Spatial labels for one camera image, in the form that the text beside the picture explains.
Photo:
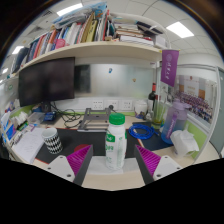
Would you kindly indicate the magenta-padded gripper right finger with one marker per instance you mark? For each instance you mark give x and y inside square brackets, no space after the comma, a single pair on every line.
[165,165]

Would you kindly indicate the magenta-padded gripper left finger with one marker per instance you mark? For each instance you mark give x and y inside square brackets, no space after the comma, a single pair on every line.
[63,166]

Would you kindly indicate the white green-capped drink bottle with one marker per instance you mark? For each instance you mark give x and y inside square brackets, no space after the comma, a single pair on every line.
[115,146]

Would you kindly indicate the purple translucent water jug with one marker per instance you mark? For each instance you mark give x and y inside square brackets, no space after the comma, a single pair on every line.
[175,123]

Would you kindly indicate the flat round red coaster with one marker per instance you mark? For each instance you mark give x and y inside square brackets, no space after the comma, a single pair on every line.
[80,147]

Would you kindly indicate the black-white checkered mug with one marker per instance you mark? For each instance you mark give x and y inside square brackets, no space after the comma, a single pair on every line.
[52,141]

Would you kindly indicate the white crumpled tissue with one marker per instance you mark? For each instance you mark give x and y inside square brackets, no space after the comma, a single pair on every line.
[183,143]

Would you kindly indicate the black red-edged desk mat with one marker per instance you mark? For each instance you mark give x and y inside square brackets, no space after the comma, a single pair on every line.
[76,137]

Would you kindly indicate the white square napkin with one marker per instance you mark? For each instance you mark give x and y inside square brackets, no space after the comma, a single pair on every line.
[96,166]

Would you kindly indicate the white written paper pad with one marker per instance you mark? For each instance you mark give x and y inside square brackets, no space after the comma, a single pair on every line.
[30,145]

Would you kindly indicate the green glass cup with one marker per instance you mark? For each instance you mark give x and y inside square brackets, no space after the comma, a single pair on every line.
[158,120]

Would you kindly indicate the small blue device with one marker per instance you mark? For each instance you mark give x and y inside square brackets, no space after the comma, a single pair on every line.
[49,116]

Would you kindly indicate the clear plastic box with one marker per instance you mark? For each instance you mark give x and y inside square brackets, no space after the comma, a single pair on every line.
[36,118]

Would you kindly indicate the grey metal laptop stand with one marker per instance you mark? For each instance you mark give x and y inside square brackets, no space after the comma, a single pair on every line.
[95,120]

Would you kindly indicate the white round jar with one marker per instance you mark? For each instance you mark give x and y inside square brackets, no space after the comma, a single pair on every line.
[141,107]

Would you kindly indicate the dark wine bottle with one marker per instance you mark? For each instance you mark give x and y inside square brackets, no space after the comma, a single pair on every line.
[152,96]

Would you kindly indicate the group photo poster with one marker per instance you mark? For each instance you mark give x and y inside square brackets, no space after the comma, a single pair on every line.
[195,100]

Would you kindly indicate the black computer monitor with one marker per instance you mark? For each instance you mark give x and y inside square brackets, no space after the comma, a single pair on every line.
[46,81]

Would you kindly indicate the purple hanging banner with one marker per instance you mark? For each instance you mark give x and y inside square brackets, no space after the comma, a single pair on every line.
[170,68]

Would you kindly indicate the ceiling lights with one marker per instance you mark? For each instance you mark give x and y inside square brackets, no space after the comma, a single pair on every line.
[180,29]

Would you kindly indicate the white wall socket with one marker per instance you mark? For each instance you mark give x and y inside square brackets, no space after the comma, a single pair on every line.
[112,104]
[126,105]
[97,105]

